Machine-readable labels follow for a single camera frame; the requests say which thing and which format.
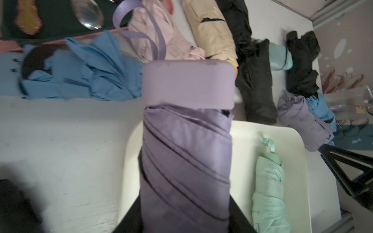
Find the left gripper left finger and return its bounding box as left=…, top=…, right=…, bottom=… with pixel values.
left=112, top=196, right=143, bottom=233

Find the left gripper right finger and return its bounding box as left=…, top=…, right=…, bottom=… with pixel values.
left=228, top=196, right=256, bottom=233

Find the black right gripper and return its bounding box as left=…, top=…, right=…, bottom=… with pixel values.
left=318, top=144, right=373, bottom=212

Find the mint green umbrella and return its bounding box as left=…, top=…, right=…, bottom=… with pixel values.
left=252, top=138, right=291, bottom=233

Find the lavender umbrella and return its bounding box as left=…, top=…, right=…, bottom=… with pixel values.
left=277, top=96, right=334, bottom=152
left=112, top=0, right=237, bottom=233

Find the cream plastic storage box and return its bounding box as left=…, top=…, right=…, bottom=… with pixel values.
left=118, top=120, right=312, bottom=233

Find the long black folded umbrella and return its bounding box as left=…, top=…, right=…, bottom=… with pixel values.
left=216, top=0, right=277, bottom=125

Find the beige folded umbrella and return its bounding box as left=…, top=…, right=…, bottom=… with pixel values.
left=182, top=0, right=239, bottom=68

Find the pink folded umbrella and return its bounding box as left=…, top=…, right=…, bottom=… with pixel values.
left=128, top=1, right=205, bottom=63

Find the clear cutlery holder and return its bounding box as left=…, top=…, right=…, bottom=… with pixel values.
left=324, top=85, right=373, bottom=120

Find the metal spoon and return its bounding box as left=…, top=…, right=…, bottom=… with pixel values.
left=71, top=0, right=105, bottom=31

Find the pink plastic tray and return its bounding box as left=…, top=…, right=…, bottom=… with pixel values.
left=0, top=27, right=129, bottom=54

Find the dark green cloth pouch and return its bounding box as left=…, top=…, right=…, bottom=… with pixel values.
left=1, top=1, right=119, bottom=46

